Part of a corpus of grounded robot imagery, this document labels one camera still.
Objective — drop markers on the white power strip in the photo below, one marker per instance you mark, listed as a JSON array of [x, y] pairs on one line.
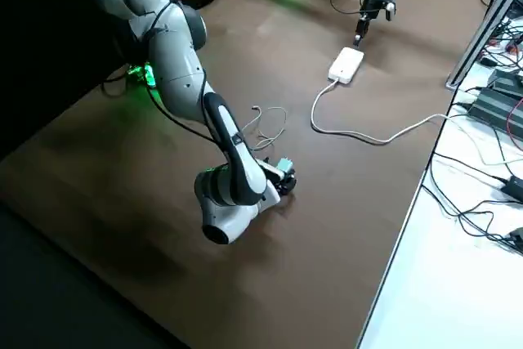
[[345, 65]]

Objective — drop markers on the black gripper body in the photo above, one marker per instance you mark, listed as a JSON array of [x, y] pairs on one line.
[[374, 5], [286, 183]]

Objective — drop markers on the small black power adapter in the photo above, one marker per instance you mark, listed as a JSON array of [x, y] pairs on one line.
[[517, 238], [514, 184]]

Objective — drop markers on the aluminium post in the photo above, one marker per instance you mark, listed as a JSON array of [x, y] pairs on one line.
[[482, 26]]

